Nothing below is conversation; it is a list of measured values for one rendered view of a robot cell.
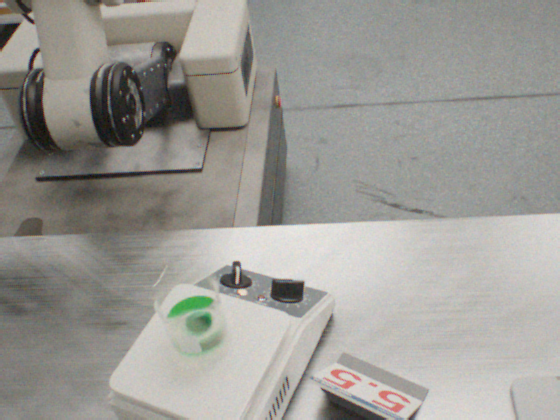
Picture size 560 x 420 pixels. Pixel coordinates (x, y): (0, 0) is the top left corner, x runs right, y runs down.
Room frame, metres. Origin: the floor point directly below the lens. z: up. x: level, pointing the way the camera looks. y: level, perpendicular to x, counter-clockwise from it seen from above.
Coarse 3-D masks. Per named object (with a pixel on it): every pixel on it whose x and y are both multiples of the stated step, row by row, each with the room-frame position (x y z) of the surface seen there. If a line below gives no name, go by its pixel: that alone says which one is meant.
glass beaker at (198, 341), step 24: (168, 288) 0.34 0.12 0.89; (192, 288) 0.34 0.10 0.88; (216, 288) 0.32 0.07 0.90; (168, 312) 0.30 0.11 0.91; (216, 312) 0.31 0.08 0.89; (168, 336) 0.31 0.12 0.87; (192, 336) 0.30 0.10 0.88; (216, 336) 0.30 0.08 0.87; (192, 360) 0.30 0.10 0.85; (216, 360) 0.30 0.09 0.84
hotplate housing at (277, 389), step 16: (320, 304) 0.38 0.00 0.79; (304, 320) 0.35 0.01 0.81; (320, 320) 0.37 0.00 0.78; (288, 336) 0.33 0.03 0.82; (304, 336) 0.34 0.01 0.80; (320, 336) 0.37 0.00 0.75; (288, 352) 0.32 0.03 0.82; (304, 352) 0.33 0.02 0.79; (272, 368) 0.30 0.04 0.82; (288, 368) 0.31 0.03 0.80; (304, 368) 0.33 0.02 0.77; (272, 384) 0.29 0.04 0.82; (288, 384) 0.30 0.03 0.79; (112, 400) 0.29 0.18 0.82; (128, 400) 0.29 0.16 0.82; (256, 400) 0.27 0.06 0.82; (272, 400) 0.28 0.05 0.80; (288, 400) 0.30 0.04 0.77; (128, 416) 0.28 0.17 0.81; (144, 416) 0.27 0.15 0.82; (160, 416) 0.27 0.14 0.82; (256, 416) 0.26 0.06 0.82; (272, 416) 0.27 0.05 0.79
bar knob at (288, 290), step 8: (272, 280) 0.40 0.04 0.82; (280, 280) 0.40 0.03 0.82; (288, 280) 0.40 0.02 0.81; (296, 280) 0.40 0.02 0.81; (304, 280) 0.40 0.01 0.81; (272, 288) 0.39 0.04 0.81; (280, 288) 0.39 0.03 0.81; (288, 288) 0.39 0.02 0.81; (296, 288) 0.39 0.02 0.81; (304, 288) 0.40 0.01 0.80; (272, 296) 0.39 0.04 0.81; (280, 296) 0.39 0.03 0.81; (288, 296) 0.39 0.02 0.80; (296, 296) 0.39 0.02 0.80
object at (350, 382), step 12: (324, 372) 0.32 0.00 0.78; (336, 372) 0.32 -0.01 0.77; (348, 372) 0.32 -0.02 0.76; (336, 384) 0.30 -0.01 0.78; (348, 384) 0.30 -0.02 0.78; (360, 384) 0.30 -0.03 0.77; (372, 384) 0.31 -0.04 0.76; (360, 396) 0.28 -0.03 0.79; (372, 396) 0.28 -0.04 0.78; (384, 396) 0.29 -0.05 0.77; (396, 396) 0.29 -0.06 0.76; (384, 408) 0.27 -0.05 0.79; (396, 408) 0.27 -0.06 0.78; (408, 408) 0.27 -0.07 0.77
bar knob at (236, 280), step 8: (232, 264) 0.43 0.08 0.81; (240, 264) 0.43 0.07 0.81; (232, 272) 0.42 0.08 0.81; (240, 272) 0.41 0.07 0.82; (224, 280) 0.41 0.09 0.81; (232, 280) 0.41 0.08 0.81; (240, 280) 0.41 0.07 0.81; (248, 280) 0.42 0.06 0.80; (232, 288) 0.40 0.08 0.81; (240, 288) 0.40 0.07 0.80
